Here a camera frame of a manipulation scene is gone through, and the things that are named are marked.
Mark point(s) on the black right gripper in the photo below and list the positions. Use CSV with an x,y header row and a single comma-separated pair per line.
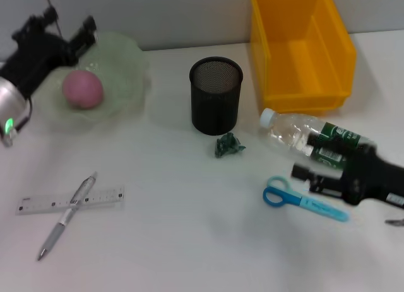
x,y
372,178

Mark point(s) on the transparent plastic ruler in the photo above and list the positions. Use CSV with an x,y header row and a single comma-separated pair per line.
x,y
104,195

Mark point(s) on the clear water bottle green label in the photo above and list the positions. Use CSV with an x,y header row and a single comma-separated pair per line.
x,y
290,131

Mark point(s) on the yellow plastic storage bin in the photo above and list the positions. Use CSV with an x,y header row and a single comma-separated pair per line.
x,y
300,68

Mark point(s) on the blue scissors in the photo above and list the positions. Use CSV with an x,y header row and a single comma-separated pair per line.
x,y
315,205

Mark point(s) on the translucent green fruit plate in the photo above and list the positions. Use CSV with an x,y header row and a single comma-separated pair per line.
x,y
123,74

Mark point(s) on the silver ballpoint pen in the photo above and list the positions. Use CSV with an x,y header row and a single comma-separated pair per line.
x,y
67,214

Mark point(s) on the black mesh pen cup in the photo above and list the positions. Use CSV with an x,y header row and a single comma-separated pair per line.
x,y
214,109

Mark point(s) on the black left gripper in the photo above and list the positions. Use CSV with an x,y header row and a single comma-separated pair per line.
x,y
38,55

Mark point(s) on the green plastic wrapper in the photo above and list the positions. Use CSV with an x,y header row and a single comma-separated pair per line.
x,y
228,145

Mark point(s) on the pink peach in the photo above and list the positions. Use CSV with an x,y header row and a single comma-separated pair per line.
x,y
82,89

